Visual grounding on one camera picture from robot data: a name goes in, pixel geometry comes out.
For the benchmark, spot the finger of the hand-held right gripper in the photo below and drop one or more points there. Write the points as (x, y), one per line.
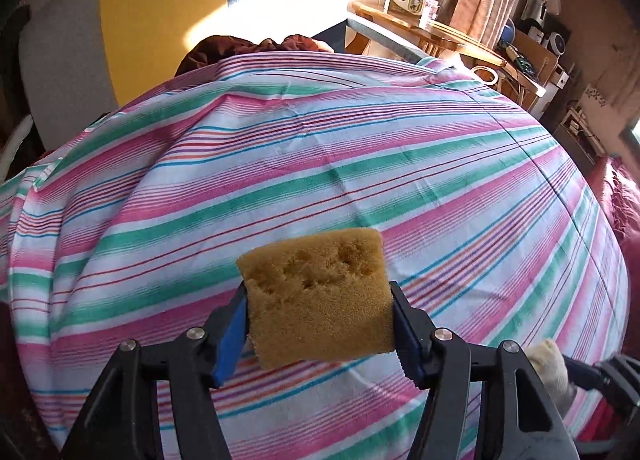
(582, 375)

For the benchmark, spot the cardboard box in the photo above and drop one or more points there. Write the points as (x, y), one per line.
(535, 55)

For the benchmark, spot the large yellow sponge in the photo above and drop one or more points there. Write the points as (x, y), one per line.
(315, 300)

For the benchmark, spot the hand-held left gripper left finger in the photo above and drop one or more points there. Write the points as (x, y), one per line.
(232, 340)

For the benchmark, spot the grey yellow blue upholstered headboard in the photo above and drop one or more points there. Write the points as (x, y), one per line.
(155, 15)

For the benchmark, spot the wooden side table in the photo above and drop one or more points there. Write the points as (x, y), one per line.
(440, 35)

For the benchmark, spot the brown cloth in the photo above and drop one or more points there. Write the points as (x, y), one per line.
(225, 48)

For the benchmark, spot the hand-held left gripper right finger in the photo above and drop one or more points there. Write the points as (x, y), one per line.
(407, 345)

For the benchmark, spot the pink green striped cloth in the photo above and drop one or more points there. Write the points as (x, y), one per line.
(350, 150)

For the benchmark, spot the red blanket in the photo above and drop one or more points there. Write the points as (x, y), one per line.
(615, 200)

